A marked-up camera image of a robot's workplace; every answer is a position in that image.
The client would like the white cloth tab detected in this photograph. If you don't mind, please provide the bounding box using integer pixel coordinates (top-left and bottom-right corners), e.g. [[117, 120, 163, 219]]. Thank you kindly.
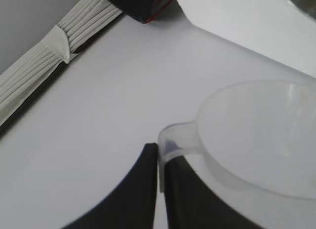
[[42, 25, 72, 65]]

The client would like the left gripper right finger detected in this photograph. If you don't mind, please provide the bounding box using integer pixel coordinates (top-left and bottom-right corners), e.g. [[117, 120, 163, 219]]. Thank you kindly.
[[164, 156, 248, 229]]

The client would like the black box with red stripe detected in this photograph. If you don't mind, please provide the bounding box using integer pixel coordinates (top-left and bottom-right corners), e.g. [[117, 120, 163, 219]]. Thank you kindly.
[[105, 0, 176, 25]]

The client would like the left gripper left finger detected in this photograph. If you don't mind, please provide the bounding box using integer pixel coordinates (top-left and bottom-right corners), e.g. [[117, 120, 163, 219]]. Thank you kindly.
[[61, 143, 159, 229]]

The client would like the white ribbed cable bundle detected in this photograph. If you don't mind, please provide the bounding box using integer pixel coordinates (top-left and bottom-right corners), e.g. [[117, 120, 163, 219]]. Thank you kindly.
[[0, 0, 124, 127]]

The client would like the translucent plastic measuring cup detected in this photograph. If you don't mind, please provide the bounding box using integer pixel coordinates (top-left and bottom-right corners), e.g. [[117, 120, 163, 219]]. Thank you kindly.
[[157, 79, 316, 200]]

